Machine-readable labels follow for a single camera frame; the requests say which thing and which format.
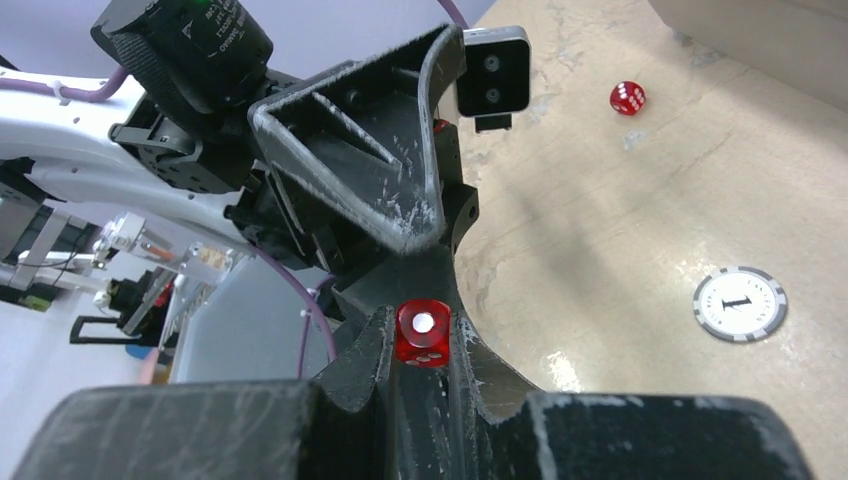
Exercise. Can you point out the red die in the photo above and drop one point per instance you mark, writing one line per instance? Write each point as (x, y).
(423, 333)
(628, 98)

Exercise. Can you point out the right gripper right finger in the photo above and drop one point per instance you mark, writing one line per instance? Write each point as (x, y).
(505, 427)

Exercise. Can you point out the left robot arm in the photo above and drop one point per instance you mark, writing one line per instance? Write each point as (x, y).
(169, 134)

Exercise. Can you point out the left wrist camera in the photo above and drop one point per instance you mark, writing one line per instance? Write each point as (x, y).
(497, 80)

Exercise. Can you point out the white poker chip left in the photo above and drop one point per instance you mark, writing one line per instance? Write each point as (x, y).
(740, 304)

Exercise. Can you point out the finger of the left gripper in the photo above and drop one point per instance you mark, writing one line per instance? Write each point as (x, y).
(360, 139)
(374, 291)

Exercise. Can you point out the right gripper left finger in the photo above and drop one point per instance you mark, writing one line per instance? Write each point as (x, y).
(333, 426)

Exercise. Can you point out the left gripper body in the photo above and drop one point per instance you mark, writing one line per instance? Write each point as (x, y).
(296, 229)

